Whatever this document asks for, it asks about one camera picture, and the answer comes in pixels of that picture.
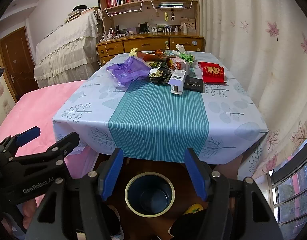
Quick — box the round dark blue trash bin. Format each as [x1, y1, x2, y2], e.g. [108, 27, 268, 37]
[125, 172, 175, 218]

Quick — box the person's left hand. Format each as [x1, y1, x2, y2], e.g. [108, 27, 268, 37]
[23, 198, 37, 229]

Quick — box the wooden bookshelf with books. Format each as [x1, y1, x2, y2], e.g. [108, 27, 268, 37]
[99, 0, 200, 34]

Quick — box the teal striped leafy tablecloth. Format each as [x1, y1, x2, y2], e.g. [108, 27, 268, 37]
[53, 67, 268, 178]

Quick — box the lace covered piano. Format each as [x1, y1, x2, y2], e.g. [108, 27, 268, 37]
[34, 9, 102, 88]

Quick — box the pink white milk carton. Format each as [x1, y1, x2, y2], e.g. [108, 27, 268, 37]
[167, 56, 190, 75]

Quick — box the black talon box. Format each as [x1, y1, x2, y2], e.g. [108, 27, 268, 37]
[184, 76, 204, 93]

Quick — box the yellow paper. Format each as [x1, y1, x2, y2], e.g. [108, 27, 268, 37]
[129, 48, 138, 56]

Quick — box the window with bars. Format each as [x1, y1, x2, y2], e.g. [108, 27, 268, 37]
[269, 138, 307, 239]

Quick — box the black gold snack wrapper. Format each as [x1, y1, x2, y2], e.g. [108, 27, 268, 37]
[149, 67, 171, 85]

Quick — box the white small carton box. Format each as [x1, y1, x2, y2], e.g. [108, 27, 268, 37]
[168, 69, 186, 95]

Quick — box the green wrapper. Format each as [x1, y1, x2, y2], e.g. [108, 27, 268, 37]
[180, 53, 195, 63]

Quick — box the purple plastic bag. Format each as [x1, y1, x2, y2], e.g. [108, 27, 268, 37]
[106, 56, 151, 87]

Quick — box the pink bed cover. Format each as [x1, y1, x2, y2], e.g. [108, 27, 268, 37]
[0, 81, 98, 189]

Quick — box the brown wooden door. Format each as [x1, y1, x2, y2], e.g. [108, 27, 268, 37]
[0, 27, 38, 100]

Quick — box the orange snack wrapper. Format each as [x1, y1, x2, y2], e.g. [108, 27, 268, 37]
[136, 49, 167, 62]

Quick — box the green pistachio chocolate box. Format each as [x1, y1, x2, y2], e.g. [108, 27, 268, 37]
[149, 60, 168, 68]

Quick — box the floral cream curtain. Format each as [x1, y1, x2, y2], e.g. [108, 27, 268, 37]
[198, 0, 307, 178]

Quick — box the red envelope packet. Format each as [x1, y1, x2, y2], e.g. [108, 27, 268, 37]
[198, 61, 225, 84]

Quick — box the wooden desk with drawers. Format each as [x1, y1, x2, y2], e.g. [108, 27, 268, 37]
[96, 33, 205, 66]

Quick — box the white tissue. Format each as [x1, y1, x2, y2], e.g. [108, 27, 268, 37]
[176, 44, 187, 54]

